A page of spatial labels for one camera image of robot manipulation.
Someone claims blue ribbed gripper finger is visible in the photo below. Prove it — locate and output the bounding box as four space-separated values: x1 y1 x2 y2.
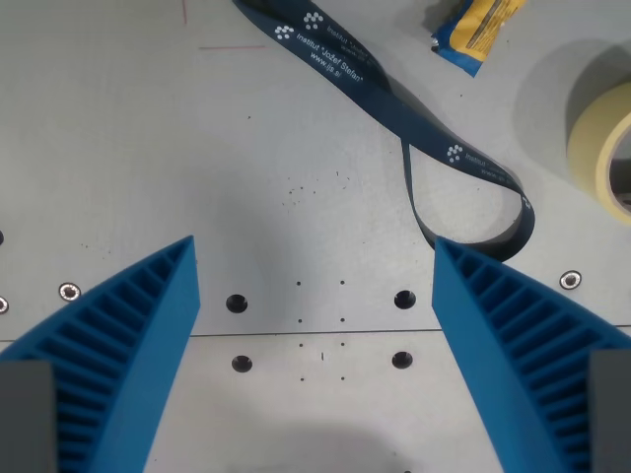
430 236 631 473
0 235 202 473

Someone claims beige masking tape roll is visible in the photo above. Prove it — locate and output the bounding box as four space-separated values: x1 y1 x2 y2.
566 82 631 226

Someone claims yellow blue snack wrapper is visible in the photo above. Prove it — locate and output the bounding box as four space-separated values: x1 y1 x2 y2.
430 0 529 79

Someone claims dark blue printed lanyard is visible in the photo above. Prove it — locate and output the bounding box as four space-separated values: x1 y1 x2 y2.
232 0 536 262

